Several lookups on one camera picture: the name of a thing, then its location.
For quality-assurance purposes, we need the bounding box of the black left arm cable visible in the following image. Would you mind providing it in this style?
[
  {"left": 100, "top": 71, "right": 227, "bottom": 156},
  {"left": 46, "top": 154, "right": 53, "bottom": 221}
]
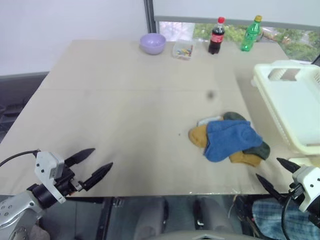
[{"left": 0, "top": 149, "right": 41, "bottom": 168}]

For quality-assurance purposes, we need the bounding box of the purple plastic bowl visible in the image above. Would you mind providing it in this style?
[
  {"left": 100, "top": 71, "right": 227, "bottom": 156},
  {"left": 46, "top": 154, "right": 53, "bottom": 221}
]
[{"left": 139, "top": 33, "right": 167, "bottom": 56}]

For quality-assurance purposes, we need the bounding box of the white plastic basket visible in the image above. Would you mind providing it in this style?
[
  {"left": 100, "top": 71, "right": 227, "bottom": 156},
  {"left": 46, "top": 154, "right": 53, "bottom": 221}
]
[{"left": 250, "top": 59, "right": 320, "bottom": 173}]

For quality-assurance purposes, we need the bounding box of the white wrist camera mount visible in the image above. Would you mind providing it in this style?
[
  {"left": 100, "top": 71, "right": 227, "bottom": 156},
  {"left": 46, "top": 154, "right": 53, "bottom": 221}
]
[
  {"left": 34, "top": 150, "right": 67, "bottom": 204},
  {"left": 291, "top": 165, "right": 320, "bottom": 213}
]

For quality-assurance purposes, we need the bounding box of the dark green sock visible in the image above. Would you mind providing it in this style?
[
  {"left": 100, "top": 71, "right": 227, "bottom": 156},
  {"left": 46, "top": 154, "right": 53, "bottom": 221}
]
[{"left": 222, "top": 111, "right": 271, "bottom": 160}]

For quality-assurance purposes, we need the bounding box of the blue sock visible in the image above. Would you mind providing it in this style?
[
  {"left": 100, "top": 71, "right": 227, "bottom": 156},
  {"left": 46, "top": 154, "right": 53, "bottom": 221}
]
[{"left": 202, "top": 120, "right": 263, "bottom": 163}]

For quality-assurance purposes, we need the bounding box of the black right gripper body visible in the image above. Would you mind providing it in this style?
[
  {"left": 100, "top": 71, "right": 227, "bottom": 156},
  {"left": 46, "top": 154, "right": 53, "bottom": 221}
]
[{"left": 281, "top": 182, "right": 306, "bottom": 207}]

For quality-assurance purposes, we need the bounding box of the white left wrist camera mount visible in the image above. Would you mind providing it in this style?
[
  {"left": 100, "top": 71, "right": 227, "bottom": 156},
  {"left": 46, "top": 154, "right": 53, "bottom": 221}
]
[{"left": 34, "top": 150, "right": 67, "bottom": 204}]

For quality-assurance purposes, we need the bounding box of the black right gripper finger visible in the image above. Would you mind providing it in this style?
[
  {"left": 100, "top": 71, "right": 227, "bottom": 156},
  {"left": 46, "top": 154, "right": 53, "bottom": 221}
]
[
  {"left": 276, "top": 157, "right": 302, "bottom": 175},
  {"left": 255, "top": 173, "right": 287, "bottom": 201}
]

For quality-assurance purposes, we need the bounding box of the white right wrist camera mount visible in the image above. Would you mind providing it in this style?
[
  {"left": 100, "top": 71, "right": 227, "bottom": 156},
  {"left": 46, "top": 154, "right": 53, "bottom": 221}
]
[{"left": 291, "top": 165, "right": 320, "bottom": 213}]

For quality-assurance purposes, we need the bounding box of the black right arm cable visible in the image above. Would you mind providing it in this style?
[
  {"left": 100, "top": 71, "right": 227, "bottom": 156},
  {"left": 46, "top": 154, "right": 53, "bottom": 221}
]
[{"left": 280, "top": 184, "right": 304, "bottom": 240}]

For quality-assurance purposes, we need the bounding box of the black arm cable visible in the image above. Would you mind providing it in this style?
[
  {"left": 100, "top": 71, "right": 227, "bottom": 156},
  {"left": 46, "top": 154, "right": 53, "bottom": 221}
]
[
  {"left": 280, "top": 184, "right": 304, "bottom": 240},
  {"left": 0, "top": 149, "right": 41, "bottom": 168}
]

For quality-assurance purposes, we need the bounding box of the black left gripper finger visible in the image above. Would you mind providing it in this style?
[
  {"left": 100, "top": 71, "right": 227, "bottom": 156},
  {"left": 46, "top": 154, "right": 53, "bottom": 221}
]
[
  {"left": 80, "top": 162, "right": 114, "bottom": 192},
  {"left": 64, "top": 148, "right": 96, "bottom": 167}
]

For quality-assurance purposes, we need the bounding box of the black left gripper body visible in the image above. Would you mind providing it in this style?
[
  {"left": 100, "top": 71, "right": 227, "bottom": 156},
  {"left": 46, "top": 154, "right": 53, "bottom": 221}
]
[{"left": 52, "top": 163, "right": 84, "bottom": 197}]

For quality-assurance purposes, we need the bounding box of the blue plaid cloth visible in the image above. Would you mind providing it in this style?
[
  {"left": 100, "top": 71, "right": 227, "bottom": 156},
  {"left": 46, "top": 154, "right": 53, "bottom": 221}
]
[{"left": 251, "top": 199, "right": 320, "bottom": 240}]

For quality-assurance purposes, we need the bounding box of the mustard yellow sock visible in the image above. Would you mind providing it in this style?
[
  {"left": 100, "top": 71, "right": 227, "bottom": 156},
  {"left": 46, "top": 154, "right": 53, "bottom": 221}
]
[{"left": 188, "top": 125, "right": 264, "bottom": 168}]

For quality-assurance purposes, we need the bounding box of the clear container with clips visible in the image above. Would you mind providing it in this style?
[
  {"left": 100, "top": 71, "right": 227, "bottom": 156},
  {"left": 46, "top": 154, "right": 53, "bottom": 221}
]
[{"left": 171, "top": 39, "right": 196, "bottom": 61}]

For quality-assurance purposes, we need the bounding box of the green bottle yellow cap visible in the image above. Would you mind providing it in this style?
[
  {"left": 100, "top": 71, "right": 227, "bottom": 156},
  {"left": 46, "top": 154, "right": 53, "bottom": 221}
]
[{"left": 240, "top": 15, "right": 263, "bottom": 52}]

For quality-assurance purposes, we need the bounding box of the cola bottle red cap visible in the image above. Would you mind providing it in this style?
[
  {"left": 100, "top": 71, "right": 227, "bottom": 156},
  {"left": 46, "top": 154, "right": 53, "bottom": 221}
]
[{"left": 208, "top": 16, "right": 227, "bottom": 55}]

